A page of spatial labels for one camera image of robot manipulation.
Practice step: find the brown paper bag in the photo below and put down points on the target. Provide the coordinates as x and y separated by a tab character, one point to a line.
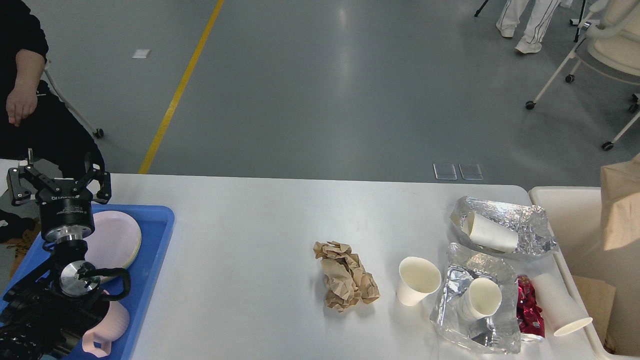
620	203

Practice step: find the person in black clothes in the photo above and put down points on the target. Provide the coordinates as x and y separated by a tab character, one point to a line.
31	116

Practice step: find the white paper cup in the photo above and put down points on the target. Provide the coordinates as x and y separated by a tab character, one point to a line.
485	232
559	310
418	279
482	299

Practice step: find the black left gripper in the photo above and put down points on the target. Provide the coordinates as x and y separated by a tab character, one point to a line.
63	216

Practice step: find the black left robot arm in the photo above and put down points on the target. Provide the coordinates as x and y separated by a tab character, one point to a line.
49	309

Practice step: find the pink plate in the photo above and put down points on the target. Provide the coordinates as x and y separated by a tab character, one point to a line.
104	244

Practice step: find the white paper cup in foil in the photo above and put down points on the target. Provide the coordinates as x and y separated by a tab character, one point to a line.
485	232

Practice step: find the metal floor plates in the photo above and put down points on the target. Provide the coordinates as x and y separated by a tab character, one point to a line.
448	171

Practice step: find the yellow plate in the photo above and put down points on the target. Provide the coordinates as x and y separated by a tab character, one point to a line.
130	241

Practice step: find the blue plastic tray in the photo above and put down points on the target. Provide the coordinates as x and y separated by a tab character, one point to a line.
156	223

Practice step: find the pink ribbed mug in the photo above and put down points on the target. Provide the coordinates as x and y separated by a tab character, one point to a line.
99	339

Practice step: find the clear plastic wrap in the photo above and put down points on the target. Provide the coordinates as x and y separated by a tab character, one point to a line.
497	333

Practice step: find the crumpled aluminium foil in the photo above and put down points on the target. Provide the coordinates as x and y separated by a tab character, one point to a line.
535	237

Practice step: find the beige plastic bin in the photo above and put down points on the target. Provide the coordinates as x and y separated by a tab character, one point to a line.
589	270

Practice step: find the person in white trousers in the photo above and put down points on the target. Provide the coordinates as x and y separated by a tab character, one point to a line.
536	26

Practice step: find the white office chair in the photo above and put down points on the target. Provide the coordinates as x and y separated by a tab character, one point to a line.
610	45

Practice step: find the brown paper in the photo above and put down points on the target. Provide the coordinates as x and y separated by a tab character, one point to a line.
345	277

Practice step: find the white paper cup lying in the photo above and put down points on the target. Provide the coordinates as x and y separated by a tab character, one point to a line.
559	310

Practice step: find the crushed red wrapper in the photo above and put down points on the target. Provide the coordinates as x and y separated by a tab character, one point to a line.
528	313

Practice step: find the seated person's hand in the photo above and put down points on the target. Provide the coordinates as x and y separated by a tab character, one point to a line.
20	104

